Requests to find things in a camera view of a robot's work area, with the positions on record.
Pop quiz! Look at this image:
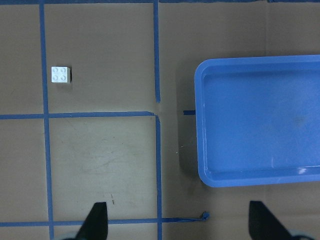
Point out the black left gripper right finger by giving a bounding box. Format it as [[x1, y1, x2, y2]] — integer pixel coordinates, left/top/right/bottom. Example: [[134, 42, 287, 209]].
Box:
[[249, 200, 292, 240]]

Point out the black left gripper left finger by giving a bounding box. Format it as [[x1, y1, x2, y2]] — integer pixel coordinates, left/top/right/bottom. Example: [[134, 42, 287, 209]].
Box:
[[76, 202, 108, 240]]

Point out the white square toy block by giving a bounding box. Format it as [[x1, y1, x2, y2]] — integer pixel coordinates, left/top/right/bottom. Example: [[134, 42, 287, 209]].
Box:
[[51, 66, 71, 84]]

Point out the blue plastic tray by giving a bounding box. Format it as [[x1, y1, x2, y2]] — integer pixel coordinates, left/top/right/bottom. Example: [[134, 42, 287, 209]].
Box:
[[194, 55, 320, 188]]

